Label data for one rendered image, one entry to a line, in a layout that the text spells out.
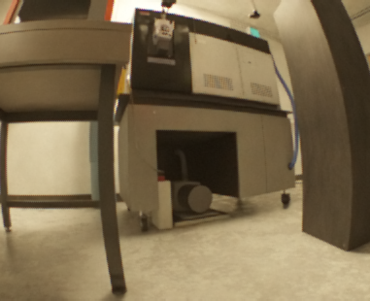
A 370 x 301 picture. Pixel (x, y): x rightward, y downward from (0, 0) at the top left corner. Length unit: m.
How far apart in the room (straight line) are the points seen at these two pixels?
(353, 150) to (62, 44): 0.90
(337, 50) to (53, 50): 0.91
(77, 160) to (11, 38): 1.83
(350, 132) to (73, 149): 2.24
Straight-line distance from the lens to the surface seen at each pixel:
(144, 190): 1.07
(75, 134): 2.31
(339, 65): 0.86
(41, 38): 0.57
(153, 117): 1.11
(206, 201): 1.34
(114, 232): 0.54
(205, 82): 1.39
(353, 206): 0.80
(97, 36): 0.54
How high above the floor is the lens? 0.34
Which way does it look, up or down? 5 degrees up
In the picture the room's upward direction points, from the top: 3 degrees counter-clockwise
